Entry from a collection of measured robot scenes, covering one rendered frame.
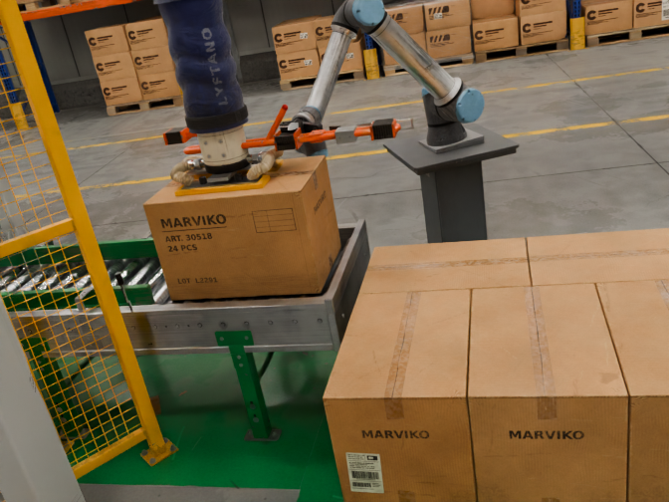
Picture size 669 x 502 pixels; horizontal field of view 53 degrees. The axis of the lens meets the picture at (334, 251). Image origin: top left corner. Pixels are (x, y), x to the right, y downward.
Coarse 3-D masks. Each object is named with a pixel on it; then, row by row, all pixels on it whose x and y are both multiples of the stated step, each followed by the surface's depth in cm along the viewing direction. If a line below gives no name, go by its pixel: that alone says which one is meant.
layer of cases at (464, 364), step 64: (384, 256) 264; (448, 256) 255; (512, 256) 246; (576, 256) 238; (640, 256) 230; (384, 320) 220; (448, 320) 213; (512, 320) 207; (576, 320) 201; (640, 320) 196; (384, 384) 187; (448, 384) 183; (512, 384) 178; (576, 384) 174; (640, 384) 170; (384, 448) 190; (448, 448) 185; (512, 448) 181; (576, 448) 177; (640, 448) 173
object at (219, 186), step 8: (200, 176) 244; (240, 176) 239; (264, 176) 242; (192, 184) 245; (200, 184) 244; (208, 184) 242; (216, 184) 240; (224, 184) 239; (232, 184) 239; (240, 184) 237; (248, 184) 236; (256, 184) 235; (264, 184) 237; (176, 192) 243; (184, 192) 242; (192, 192) 241; (200, 192) 241; (208, 192) 240; (216, 192) 240
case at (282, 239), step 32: (288, 160) 263; (320, 160) 255; (160, 192) 251; (224, 192) 238; (256, 192) 232; (288, 192) 228; (320, 192) 250; (160, 224) 244; (192, 224) 241; (224, 224) 238; (256, 224) 236; (288, 224) 233; (320, 224) 248; (160, 256) 250; (192, 256) 247; (224, 256) 244; (256, 256) 241; (288, 256) 239; (320, 256) 245; (192, 288) 253; (224, 288) 250; (256, 288) 247; (288, 288) 244; (320, 288) 242
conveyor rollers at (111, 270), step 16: (0, 272) 318; (16, 272) 315; (32, 272) 312; (48, 272) 309; (80, 272) 303; (112, 272) 297; (128, 272) 293; (144, 272) 289; (160, 272) 286; (0, 288) 303; (16, 288) 301; (32, 288) 298; (48, 288) 294; (64, 288) 291; (160, 288) 270; (160, 304) 264
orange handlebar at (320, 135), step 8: (360, 128) 235; (368, 128) 232; (400, 128) 231; (192, 136) 275; (304, 136) 237; (312, 136) 236; (320, 136) 235; (328, 136) 235; (248, 144) 242; (256, 144) 241; (264, 144) 240; (272, 144) 240; (184, 152) 248; (192, 152) 247; (200, 152) 247
